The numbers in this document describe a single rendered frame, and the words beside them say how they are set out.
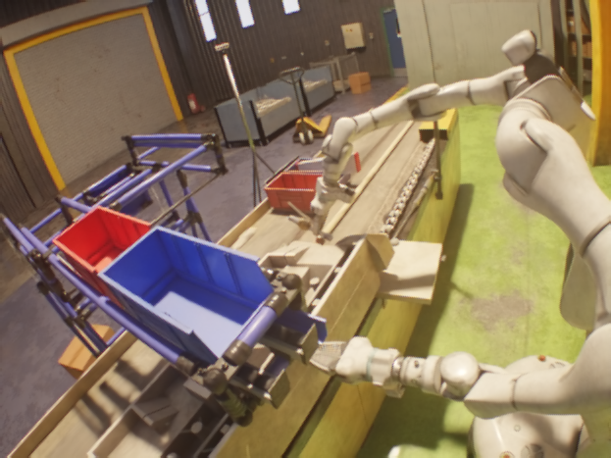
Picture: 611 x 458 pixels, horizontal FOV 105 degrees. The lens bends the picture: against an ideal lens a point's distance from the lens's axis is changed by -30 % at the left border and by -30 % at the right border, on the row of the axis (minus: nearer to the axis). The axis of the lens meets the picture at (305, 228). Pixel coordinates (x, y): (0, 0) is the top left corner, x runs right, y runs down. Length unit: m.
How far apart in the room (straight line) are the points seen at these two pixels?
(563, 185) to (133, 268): 0.74
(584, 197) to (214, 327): 0.61
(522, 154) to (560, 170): 0.06
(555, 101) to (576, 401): 0.46
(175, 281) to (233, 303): 0.17
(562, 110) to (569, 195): 0.22
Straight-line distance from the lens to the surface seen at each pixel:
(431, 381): 0.63
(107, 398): 1.37
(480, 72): 6.34
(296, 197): 1.73
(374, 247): 1.06
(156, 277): 0.75
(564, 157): 0.46
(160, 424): 0.90
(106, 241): 1.02
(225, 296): 0.67
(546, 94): 0.62
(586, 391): 0.44
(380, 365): 0.66
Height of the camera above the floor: 1.61
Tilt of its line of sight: 32 degrees down
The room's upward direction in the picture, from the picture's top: 16 degrees counter-clockwise
